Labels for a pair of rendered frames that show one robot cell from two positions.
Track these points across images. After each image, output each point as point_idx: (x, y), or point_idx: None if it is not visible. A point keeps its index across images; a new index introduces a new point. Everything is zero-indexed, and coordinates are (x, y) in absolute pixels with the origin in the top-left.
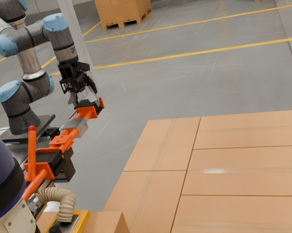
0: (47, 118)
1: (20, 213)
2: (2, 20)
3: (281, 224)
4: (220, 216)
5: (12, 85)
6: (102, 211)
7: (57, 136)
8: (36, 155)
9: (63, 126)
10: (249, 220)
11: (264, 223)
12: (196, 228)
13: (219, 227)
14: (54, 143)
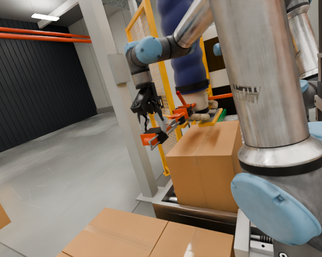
0: (283, 245)
1: None
2: (189, 8)
3: (94, 232)
4: (118, 247)
5: (308, 126)
6: (175, 155)
7: (177, 116)
8: (187, 109)
9: (241, 242)
10: (106, 239)
11: (101, 234)
12: (139, 240)
13: (125, 237)
14: (178, 113)
